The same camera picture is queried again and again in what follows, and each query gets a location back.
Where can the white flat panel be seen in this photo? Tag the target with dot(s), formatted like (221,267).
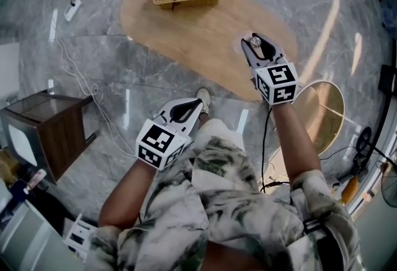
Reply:
(8,71)

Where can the person's patterned shirt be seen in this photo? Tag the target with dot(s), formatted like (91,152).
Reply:
(223,207)

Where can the dark wooden side cabinet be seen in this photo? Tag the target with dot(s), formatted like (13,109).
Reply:
(59,136)

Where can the wooden oval coffee table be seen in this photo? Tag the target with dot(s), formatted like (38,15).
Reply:
(192,37)

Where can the small pink round object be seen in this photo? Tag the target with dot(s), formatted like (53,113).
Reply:
(256,41)

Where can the white power strip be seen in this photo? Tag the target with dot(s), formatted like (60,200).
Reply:
(73,10)

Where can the person's right forearm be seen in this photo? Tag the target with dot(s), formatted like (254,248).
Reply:
(294,142)

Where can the black tower appliance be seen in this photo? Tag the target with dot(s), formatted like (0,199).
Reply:
(389,77)

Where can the white appliance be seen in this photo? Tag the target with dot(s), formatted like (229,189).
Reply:
(28,238)

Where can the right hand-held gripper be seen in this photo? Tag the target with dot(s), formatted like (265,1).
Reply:
(279,80)

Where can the person's left forearm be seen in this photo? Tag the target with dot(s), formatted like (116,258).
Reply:
(124,195)

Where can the pink handheld device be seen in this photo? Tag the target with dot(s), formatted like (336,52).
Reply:
(34,181)

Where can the white sneaker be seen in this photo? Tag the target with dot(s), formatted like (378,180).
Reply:
(203,99)

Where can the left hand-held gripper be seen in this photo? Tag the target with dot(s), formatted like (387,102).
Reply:
(158,142)

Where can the orange tool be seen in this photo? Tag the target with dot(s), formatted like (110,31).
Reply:
(350,189)

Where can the black pedestal fan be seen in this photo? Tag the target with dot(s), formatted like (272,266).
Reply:
(363,139)

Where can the person's light shorts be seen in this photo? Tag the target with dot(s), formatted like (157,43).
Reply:
(218,135)

